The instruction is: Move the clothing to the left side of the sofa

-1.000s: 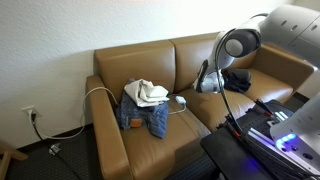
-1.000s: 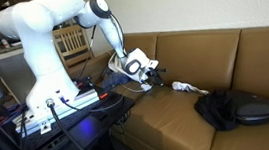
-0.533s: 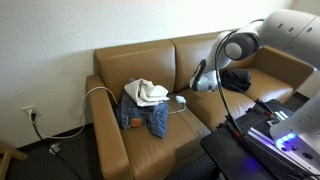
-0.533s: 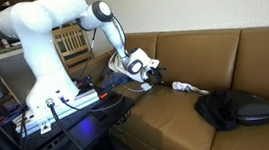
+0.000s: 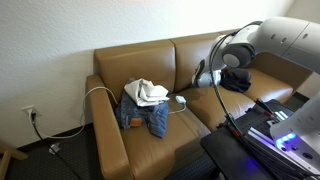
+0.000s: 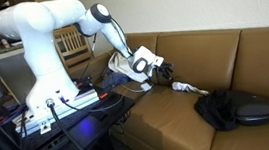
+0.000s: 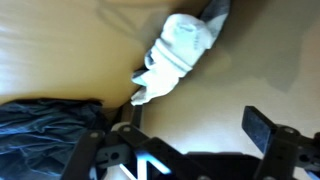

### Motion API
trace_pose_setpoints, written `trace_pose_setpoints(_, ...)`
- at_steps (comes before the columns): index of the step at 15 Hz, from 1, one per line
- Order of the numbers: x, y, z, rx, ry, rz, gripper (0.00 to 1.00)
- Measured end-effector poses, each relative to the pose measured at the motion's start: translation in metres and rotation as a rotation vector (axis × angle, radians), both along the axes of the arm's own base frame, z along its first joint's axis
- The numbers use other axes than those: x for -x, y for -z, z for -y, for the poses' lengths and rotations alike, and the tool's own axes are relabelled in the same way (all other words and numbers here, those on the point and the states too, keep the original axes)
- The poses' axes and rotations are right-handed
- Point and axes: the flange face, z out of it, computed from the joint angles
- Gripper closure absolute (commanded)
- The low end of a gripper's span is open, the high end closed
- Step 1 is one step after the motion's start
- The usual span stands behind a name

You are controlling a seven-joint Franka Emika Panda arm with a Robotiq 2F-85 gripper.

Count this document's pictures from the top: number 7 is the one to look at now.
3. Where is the brown leather sofa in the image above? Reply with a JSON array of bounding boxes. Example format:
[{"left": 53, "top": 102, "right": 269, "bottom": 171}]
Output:
[{"left": 0, "top": 0, "right": 320, "bottom": 180}]

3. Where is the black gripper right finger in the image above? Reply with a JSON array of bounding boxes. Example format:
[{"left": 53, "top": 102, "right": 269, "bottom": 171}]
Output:
[{"left": 241, "top": 105, "right": 320, "bottom": 180}]

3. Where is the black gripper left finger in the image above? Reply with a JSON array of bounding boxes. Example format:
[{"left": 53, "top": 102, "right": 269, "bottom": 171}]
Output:
[{"left": 59, "top": 103, "right": 183, "bottom": 180}]

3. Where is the dark navy garment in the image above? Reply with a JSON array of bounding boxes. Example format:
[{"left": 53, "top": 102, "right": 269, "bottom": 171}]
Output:
[{"left": 0, "top": 97, "right": 113, "bottom": 180}]

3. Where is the white sock grey toe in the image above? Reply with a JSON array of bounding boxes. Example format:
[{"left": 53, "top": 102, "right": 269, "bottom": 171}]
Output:
[{"left": 129, "top": 0, "right": 232, "bottom": 107}]

